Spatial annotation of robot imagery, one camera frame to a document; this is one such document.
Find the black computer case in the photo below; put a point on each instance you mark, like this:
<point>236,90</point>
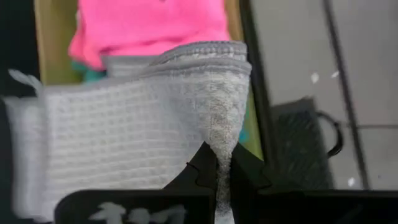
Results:
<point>298,146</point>

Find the white microfiber towel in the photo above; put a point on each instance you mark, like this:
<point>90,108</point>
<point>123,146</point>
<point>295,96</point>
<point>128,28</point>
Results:
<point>124,130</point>

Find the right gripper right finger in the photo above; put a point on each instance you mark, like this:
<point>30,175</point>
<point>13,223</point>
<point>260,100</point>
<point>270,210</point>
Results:
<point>245,174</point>

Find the yellow plastic bin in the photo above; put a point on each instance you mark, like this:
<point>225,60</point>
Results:
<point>54,40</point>

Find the pink microfiber towel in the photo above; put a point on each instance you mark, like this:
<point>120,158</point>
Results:
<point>149,21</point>

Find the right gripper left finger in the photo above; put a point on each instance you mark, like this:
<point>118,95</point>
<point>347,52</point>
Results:
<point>202,171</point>

